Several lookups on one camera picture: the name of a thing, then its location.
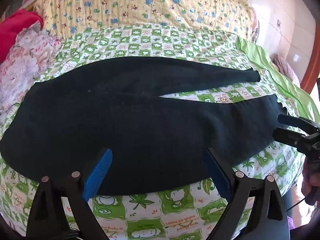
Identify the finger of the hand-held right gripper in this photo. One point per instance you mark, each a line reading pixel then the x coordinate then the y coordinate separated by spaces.
pixel 297 121
pixel 290 136

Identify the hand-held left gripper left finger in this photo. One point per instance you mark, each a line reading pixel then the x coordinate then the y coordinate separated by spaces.
pixel 98 175

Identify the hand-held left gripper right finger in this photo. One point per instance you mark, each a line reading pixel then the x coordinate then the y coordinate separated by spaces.
pixel 217 177

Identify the black pants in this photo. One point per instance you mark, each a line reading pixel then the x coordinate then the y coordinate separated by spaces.
pixel 140 120

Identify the person's right hand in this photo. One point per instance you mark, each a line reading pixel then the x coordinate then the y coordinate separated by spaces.
pixel 311 182

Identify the plain lime green sheet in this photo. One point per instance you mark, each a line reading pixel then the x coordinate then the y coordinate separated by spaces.
pixel 280 72

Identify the pale pink cloth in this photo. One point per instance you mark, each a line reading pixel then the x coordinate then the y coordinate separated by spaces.
pixel 283 65

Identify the pink floral cloth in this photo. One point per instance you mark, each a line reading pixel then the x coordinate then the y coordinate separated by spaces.
pixel 27 60

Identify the green checked cartoon bed sheet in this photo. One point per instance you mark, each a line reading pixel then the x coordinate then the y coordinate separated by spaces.
pixel 175 42

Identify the red cloth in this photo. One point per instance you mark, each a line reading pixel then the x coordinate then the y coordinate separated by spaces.
pixel 17 30

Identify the yellow animal print quilt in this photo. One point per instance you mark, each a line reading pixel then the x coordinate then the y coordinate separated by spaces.
pixel 140 2

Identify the wooden door frame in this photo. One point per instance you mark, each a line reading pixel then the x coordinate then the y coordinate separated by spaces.
pixel 311 55

